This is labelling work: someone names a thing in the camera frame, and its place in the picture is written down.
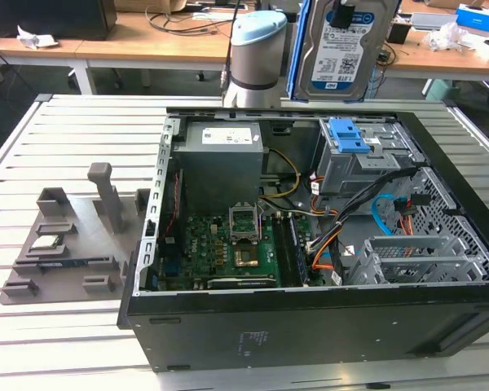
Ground black cable bundle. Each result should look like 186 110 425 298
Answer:
305 165 419 256

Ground large black box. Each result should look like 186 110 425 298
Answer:
0 0 117 41

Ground blue data wire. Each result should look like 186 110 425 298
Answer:
370 194 404 237

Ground metal socket cover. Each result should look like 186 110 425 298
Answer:
227 201 262 245

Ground small black container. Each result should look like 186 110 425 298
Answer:
390 20 412 45

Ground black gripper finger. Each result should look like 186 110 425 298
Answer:
331 0 356 29

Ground orange red power wire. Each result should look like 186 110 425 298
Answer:
393 194 431 236

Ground silver CPU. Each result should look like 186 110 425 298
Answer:
30 235 63 249

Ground hard disk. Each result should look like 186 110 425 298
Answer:
287 0 403 103

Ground grey disk bay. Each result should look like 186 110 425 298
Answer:
344 234 489 286

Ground grey power supply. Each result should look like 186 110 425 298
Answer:
171 121 270 207

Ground blue cardboard box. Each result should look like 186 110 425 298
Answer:
455 2 489 32

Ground black graphics card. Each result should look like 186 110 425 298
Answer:
195 275 278 291

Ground black RAM slot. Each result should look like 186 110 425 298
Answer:
273 215 294 286

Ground grey parts rack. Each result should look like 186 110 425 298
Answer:
0 161 152 305

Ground installed RAM stick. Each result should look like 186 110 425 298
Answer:
288 215 313 285

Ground green motherboard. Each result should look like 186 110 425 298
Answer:
158 213 323 291

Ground blue drive cage latch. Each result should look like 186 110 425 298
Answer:
328 117 370 155

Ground wooden desk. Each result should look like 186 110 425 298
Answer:
0 10 489 82

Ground orange wire loop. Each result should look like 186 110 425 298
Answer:
311 231 343 272

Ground black desk cable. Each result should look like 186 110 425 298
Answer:
145 4 231 37

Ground crumpled white paper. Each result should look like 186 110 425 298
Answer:
15 24 60 51

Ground CPU socket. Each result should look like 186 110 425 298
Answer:
231 243 262 270

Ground black PC case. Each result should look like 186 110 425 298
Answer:
117 106 489 374

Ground clear plastic bag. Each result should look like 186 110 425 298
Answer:
425 22 469 52

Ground grey drive cage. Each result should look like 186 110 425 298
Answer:
311 117 423 215

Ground yellow wire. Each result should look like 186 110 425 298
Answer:
260 148 302 200

